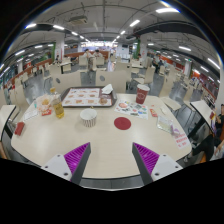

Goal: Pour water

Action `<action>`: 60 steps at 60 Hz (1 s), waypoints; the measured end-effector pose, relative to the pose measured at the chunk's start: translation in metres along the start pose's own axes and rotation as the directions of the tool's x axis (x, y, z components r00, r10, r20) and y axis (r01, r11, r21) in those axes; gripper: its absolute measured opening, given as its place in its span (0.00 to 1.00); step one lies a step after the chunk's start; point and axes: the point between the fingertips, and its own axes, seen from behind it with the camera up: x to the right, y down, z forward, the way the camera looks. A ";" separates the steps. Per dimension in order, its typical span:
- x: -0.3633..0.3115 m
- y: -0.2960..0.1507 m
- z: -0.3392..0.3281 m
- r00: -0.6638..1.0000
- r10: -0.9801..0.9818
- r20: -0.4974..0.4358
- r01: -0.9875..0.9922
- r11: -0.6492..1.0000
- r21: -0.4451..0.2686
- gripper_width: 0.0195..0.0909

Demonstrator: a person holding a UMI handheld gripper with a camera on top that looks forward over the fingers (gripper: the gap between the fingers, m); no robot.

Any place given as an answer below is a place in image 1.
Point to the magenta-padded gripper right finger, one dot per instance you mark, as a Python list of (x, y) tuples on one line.
[(163, 165)]

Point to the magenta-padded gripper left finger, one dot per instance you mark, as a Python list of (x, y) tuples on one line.
[(60, 165)]

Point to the clear bottle with yellow cap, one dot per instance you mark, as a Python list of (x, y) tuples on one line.
[(59, 108)]

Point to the pink printed leaflet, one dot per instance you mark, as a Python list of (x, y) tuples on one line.
[(181, 140)]

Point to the clear plastic packet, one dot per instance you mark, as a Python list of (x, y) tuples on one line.
[(165, 124)]

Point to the person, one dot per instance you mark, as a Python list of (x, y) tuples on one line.
[(156, 61), (208, 145), (87, 53), (97, 53)]

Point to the small red sauce packet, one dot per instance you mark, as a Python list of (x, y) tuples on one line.
[(153, 112)]

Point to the red ketchup packet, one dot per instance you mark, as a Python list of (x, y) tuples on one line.
[(47, 112)]

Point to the small white packet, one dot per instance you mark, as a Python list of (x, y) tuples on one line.
[(165, 110)]

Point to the white cup with dotted pattern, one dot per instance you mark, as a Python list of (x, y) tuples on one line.
[(88, 117)]

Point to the flat round red coaster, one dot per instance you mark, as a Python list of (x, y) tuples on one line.
[(122, 123)]

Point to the white printed card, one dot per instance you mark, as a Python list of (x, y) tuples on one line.
[(30, 114)]

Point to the colourful printed flyer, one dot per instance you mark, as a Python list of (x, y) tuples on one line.
[(133, 110)]

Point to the small teal sanitiser bottle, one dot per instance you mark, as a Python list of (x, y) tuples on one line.
[(35, 104)]

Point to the beige neighbouring table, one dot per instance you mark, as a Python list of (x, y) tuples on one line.
[(203, 111), (6, 115)]

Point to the printed paper tray liner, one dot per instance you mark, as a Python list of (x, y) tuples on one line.
[(80, 96)]

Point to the red paper cup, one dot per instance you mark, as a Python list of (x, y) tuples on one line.
[(142, 95)]

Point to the dark brown food tray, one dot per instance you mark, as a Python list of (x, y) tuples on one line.
[(112, 100)]

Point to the white paper napkin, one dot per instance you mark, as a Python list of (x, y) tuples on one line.
[(107, 89)]

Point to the group of beige chairs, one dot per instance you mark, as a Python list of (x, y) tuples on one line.
[(148, 75)]

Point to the ceiling air conditioner unit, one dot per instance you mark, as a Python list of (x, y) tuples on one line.
[(78, 20)]

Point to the group of ceiling lights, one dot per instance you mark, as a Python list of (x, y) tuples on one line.
[(166, 10)]

